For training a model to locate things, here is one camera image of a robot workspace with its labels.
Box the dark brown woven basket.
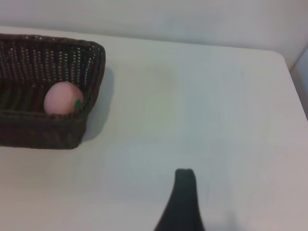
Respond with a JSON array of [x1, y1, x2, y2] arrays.
[[0, 33, 106, 150]]

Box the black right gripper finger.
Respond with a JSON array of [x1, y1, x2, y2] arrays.
[[153, 168, 206, 231]]

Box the pink peach with green leaf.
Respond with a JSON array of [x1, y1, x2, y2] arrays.
[[43, 81, 85, 116]]

